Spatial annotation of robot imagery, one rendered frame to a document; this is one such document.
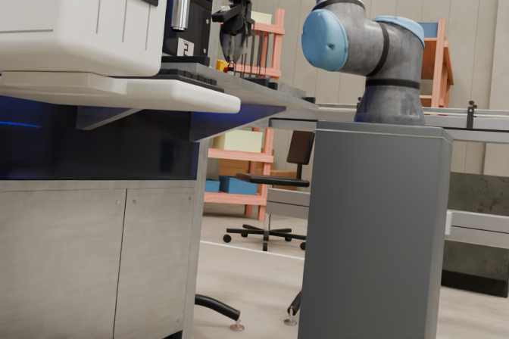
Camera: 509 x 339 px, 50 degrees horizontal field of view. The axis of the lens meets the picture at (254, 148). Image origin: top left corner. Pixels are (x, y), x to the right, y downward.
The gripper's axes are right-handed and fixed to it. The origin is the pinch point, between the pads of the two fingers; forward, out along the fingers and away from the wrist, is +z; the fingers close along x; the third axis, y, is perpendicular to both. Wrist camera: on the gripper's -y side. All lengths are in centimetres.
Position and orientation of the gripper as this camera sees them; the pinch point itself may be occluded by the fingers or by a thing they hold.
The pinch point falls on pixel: (230, 58)
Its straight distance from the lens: 171.4
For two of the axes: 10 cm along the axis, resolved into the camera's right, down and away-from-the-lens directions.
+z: -0.9, 10.0, -0.1
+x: -8.8, -0.8, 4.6
